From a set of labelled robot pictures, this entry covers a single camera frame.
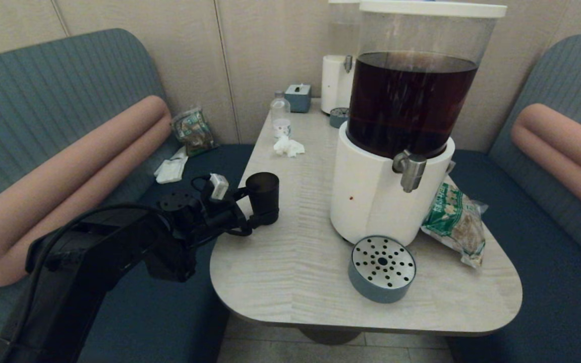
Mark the clear plastic bottle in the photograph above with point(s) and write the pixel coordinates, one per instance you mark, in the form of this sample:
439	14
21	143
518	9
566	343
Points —
280	117

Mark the white napkin pack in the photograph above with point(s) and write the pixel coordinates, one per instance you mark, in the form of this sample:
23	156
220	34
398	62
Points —
171	170

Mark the small round drip tray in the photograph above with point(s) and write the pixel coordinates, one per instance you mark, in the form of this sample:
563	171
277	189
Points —
338	118

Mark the small silver dispenser tap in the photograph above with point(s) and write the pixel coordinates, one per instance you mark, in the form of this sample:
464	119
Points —
348	64

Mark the empty white drink dispenser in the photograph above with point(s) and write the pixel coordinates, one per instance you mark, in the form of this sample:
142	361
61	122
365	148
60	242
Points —
333	85

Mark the black plastic cup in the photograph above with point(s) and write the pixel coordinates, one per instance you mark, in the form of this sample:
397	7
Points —
264	194

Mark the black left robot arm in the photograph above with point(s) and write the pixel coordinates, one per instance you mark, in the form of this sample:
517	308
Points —
94	252

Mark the round perforated drip tray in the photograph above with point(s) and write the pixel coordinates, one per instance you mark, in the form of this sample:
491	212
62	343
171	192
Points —
382	267

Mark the clear dark snack bag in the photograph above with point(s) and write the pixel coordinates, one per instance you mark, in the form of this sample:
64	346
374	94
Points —
193	132

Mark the pink bolster cushion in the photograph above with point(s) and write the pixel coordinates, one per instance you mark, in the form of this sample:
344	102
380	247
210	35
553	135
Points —
563	151
68	186

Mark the green snack bag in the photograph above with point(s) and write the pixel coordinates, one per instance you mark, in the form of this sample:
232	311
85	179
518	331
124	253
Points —
453	222

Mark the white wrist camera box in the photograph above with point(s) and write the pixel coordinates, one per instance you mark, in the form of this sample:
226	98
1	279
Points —
219	186

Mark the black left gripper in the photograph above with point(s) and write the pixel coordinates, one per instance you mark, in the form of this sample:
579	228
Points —
215	217

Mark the teal bench sofa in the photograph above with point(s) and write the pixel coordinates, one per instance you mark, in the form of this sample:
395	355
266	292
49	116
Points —
43	101
563	302

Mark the crumpled white tissue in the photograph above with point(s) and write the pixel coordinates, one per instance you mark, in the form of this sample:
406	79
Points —
288	146

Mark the blue-grey tissue box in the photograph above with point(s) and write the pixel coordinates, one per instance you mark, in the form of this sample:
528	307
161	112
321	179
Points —
298	99

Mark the large dark tea dispenser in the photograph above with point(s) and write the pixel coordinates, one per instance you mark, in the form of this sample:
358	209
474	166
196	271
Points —
371	201

